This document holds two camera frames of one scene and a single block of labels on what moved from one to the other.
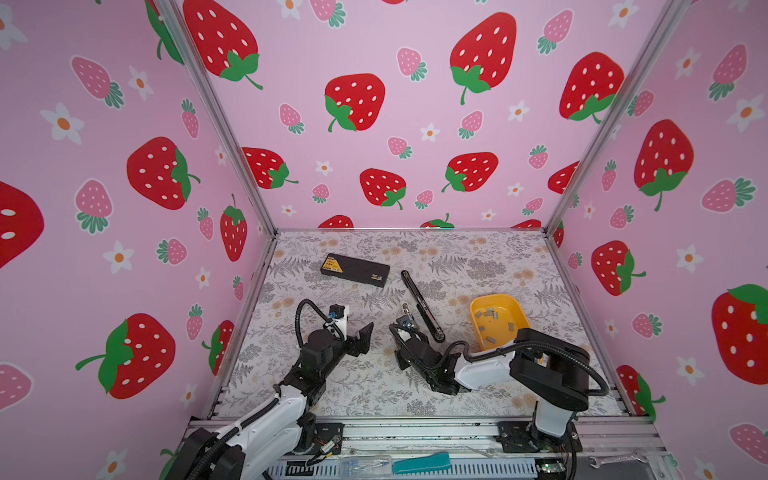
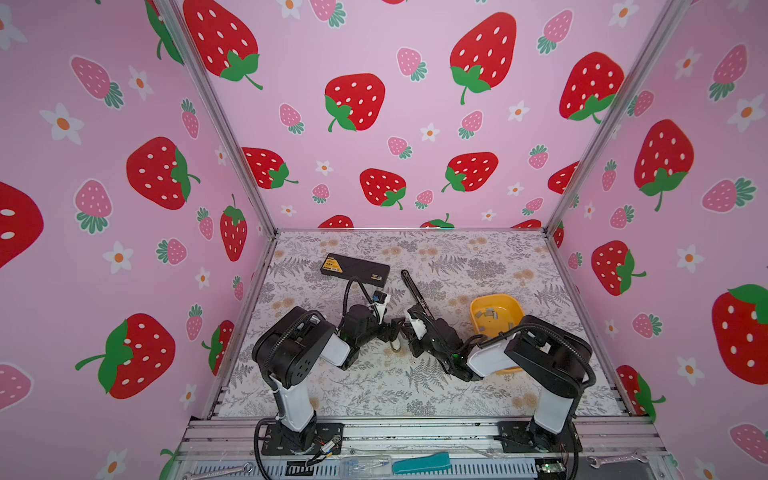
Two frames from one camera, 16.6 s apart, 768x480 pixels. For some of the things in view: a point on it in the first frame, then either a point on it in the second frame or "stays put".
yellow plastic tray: (498, 319) stays put
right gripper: (398, 346) → (413, 340)
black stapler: (432, 324) stays put
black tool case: (356, 269) stays put
